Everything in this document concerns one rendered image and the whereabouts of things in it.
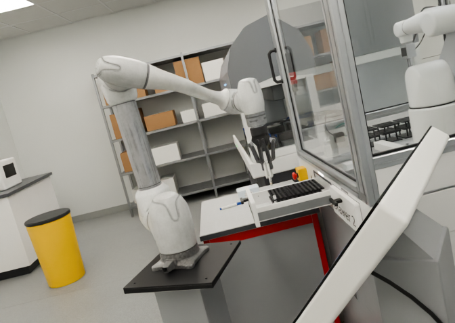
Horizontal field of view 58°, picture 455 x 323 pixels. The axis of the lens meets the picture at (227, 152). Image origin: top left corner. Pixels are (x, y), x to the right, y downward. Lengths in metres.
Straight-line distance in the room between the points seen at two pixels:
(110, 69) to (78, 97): 4.74
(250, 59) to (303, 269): 1.27
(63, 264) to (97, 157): 2.51
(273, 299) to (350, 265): 1.50
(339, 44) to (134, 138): 0.91
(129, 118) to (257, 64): 1.09
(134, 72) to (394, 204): 1.17
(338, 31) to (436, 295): 0.76
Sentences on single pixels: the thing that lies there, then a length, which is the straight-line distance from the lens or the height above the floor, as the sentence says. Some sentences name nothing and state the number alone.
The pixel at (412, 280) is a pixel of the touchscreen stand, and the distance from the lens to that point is 0.85.
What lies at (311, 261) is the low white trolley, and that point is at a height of 0.49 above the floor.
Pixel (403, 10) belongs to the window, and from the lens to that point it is 1.37.
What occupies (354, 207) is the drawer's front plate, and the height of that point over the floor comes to 0.92.
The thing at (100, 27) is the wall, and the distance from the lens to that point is 6.29.
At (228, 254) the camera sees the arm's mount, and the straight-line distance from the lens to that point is 1.63.
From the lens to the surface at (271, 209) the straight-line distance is 1.71.
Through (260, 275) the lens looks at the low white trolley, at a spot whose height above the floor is 0.49.
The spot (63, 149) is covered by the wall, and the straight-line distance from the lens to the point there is 6.46.
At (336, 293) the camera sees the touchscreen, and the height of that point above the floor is 1.05.
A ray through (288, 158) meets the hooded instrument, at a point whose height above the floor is 0.88.
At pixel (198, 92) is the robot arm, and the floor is 1.41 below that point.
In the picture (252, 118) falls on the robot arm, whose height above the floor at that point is 1.25.
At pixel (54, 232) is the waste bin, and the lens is 4.07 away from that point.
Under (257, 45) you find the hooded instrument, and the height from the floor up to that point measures 1.61.
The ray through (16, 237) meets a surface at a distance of 4.85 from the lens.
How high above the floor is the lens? 1.39
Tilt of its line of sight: 9 degrees down
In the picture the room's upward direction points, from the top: 14 degrees counter-clockwise
